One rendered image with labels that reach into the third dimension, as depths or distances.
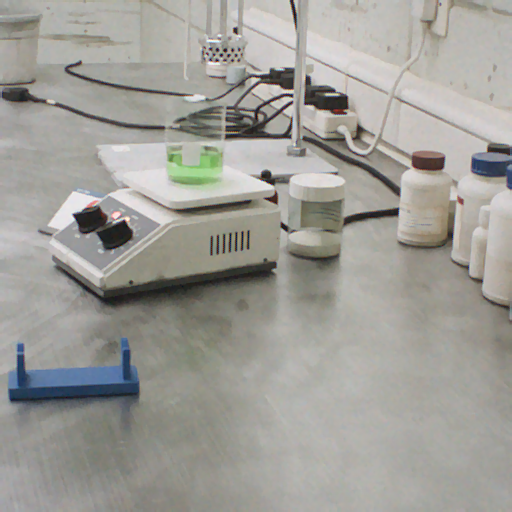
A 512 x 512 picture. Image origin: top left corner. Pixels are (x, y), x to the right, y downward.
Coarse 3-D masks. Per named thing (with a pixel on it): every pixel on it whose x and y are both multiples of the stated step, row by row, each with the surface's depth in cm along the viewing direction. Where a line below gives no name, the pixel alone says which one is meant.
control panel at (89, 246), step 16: (112, 208) 119; (128, 208) 118; (144, 224) 114; (160, 224) 112; (64, 240) 118; (80, 240) 117; (96, 240) 115; (128, 240) 113; (80, 256) 114; (96, 256) 113; (112, 256) 111
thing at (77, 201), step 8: (72, 200) 133; (80, 200) 132; (88, 200) 132; (96, 200) 131; (64, 208) 133; (72, 208) 132; (80, 208) 131; (56, 216) 132; (64, 216) 132; (64, 224) 131
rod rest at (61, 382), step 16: (128, 352) 91; (64, 368) 94; (80, 368) 94; (96, 368) 94; (112, 368) 94; (128, 368) 92; (16, 384) 91; (32, 384) 91; (48, 384) 91; (64, 384) 91; (80, 384) 91; (96, 384) 91; (112, 384) 91; (128, 384) 92
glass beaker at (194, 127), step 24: (192, 96) 120; (168, 120) 116; (192, 120) 115; (216, 120) 116; (168, 144) 117; (192, 144) 115; (216, 144) 116; (168, 168) 117; (192, 168) 116; (216, 168) 117
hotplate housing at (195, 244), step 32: (128, 192) 121; (192, 224) 113; (224, 224) 115; (256, 224) 117; (64, 256) 117; (128, 256) 111; (160, 256) 113; (192, 256) 114; (224, 256) 117; (256, 256) 119; (96, 288) 112; (128, 288) 112
